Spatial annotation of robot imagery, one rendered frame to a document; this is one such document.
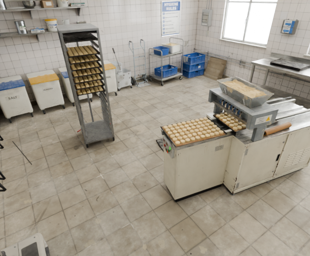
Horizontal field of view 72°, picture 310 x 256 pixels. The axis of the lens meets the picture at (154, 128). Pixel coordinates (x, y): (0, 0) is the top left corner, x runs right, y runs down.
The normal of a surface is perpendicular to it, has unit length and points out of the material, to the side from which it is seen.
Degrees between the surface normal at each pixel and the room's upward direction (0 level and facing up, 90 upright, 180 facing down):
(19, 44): 90
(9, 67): 90
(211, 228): 0
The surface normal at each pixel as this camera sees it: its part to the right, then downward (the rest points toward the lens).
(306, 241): -0.02, -0.85
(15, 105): 0.57, 0.44
